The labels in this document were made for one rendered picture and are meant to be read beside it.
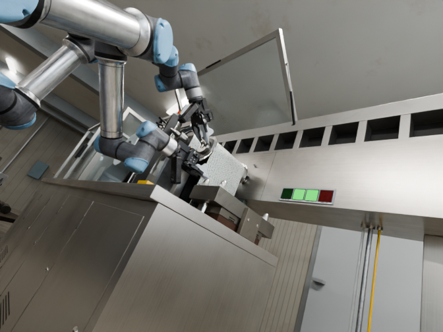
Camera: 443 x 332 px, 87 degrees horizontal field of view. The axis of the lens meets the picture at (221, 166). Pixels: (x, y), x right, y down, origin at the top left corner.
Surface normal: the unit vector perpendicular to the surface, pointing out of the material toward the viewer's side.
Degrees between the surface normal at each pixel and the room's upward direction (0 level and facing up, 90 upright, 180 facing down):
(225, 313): 90
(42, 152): 90
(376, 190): 90
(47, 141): 90
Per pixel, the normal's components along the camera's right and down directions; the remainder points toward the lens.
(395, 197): -0.63, -0.53
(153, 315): 0.68, -0.03
